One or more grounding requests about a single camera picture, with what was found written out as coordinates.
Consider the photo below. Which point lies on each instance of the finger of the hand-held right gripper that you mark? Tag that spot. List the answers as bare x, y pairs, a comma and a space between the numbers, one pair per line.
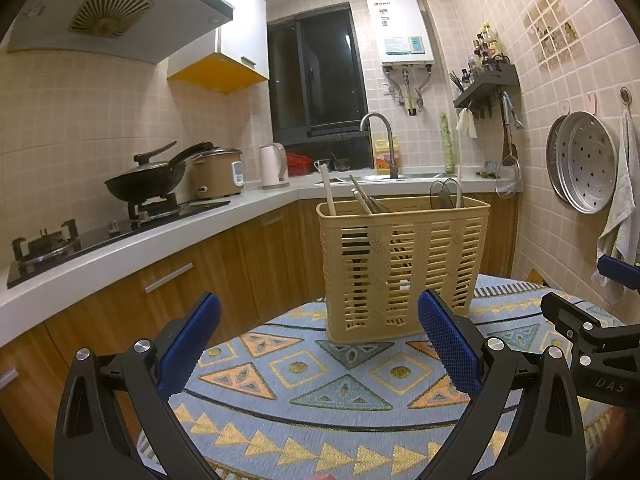
575, 315
620, 271

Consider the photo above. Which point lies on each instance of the green tall bottle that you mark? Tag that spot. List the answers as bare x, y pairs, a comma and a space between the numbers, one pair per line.
448, 145

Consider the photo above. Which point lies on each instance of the wooden chopstick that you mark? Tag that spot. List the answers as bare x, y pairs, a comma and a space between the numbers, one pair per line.
361, 199
327, 190
356, 186

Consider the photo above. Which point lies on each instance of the black wall shelf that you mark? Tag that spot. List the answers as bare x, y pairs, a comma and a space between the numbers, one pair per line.
492, 80

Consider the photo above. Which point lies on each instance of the white water heater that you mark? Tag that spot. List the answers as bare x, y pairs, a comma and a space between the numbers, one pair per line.
400, 30

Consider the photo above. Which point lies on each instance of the hanging tongs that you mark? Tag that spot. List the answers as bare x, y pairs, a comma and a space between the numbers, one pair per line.
511, 110

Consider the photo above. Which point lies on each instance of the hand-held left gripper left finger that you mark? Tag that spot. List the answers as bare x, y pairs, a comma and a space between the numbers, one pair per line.
192, 345

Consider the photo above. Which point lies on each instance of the black gas stove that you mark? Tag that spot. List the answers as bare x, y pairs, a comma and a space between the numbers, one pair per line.
100, 240

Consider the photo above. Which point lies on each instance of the dark window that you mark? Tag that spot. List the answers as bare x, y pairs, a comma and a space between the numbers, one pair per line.
315, 70

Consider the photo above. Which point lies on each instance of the black wok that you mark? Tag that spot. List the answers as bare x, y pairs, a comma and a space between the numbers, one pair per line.
145, 185

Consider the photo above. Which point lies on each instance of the red plastic basket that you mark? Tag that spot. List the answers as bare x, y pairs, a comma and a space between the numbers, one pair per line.
299, 165

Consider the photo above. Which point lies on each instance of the hanging metal strainer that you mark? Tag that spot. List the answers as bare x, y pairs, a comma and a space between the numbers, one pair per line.
507, 182

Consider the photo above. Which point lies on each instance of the white mug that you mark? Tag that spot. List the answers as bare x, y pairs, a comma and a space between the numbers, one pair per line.
320, 166

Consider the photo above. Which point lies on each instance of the chrome faucet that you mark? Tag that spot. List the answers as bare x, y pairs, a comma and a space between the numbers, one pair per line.
385, 125

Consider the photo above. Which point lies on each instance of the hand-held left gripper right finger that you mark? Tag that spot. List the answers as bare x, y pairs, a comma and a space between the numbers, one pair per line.
450, 345

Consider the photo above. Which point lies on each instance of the yellow detergent bottle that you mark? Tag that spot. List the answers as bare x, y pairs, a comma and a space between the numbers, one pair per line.
384, 157

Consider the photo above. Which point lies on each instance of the white and yellow wall cabinet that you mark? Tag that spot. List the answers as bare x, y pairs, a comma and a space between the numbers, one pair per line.
240, 25

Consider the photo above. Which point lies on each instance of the brown rice cooker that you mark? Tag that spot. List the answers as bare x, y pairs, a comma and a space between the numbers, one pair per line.
215, 175

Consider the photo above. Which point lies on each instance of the white hanging cloth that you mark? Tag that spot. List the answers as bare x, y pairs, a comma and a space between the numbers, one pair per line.
466, 122

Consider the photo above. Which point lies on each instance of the steel sink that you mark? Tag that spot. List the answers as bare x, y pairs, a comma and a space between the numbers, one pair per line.
380, 177

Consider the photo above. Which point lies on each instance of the white kitchen countertop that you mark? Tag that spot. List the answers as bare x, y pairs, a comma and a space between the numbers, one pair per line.
260, 202

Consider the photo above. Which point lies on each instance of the water heater pipes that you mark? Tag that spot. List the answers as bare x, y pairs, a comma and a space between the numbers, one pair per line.
405, 92

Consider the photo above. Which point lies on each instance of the dark grey utensil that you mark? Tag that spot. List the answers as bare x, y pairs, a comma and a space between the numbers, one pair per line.
381, 206

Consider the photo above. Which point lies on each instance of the perforated metal steamer tray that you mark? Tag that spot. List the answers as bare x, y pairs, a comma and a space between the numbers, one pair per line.
587, 165

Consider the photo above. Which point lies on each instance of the brown cardboard box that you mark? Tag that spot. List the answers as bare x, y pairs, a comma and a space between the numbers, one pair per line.
536, 277

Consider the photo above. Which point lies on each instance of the row of condiment bottles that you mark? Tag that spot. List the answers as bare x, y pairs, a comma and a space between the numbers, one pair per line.
487, 52

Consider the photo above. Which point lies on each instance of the wall power outlet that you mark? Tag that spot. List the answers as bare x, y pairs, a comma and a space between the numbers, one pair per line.
387, 89

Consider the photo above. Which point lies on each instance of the white electric kettle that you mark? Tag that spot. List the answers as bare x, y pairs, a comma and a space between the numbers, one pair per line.
271, 167

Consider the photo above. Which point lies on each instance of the grey hanging towel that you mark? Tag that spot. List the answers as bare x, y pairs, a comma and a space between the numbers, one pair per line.
617, 210

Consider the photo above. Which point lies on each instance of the blue patterned tablecloth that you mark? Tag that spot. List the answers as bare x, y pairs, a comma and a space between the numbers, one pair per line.
350, 410

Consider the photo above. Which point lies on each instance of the dark chopstick bundle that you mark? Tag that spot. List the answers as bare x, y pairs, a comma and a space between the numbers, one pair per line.
455, 81

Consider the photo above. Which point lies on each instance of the clear plastic spoon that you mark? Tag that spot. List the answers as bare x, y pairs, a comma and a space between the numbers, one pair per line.
456, 195
439, 192

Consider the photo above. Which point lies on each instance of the beige slotted plastic basket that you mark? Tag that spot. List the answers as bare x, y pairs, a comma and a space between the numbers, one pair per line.
400, 270

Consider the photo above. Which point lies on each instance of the range hood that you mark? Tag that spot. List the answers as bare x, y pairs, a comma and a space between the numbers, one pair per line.
100, 10

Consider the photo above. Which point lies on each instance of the round metal tray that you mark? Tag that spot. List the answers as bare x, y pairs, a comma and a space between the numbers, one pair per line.
551, 160

